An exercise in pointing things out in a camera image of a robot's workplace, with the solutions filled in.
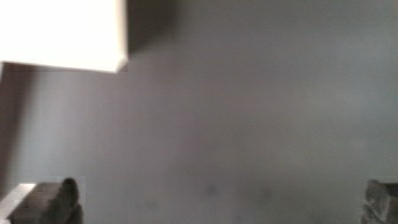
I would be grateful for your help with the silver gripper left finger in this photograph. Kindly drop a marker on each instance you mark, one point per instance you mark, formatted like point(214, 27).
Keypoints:
point(44, 203)

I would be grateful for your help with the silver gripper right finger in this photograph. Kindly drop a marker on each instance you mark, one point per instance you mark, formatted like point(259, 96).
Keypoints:
point(381, 203)

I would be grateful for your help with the white cabinet top block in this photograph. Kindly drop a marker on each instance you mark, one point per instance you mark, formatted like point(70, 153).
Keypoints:
point(65, 33)

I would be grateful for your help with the white cabinet body box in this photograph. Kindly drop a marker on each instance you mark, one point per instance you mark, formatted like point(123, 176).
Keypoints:
point(237, 131)

